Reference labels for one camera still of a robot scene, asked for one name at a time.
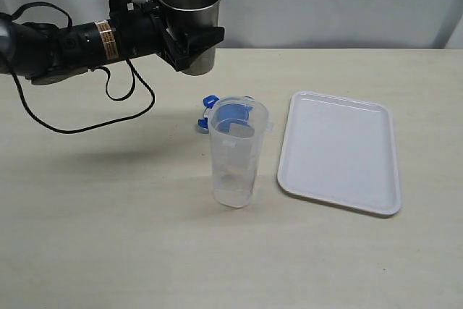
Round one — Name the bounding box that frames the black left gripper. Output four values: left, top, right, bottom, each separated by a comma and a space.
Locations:
115, 0, 225, 72

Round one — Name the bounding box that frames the stainless steel cup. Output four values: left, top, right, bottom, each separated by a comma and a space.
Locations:
159, 0, 221, 76

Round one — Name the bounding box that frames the clear plastic container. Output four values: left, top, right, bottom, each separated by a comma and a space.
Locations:
206, 96, 271, 208

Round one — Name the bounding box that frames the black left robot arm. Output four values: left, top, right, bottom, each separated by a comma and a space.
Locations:
1, 0, 190, 85

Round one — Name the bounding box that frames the blue plastic lid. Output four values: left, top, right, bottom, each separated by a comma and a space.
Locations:
197, 95, 252, 134

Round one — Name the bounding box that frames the white rectangular tray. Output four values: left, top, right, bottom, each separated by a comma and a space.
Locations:
277, 90, 402, 217

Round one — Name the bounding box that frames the black cable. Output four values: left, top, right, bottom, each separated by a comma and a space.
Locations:
7, 1, 156, 135

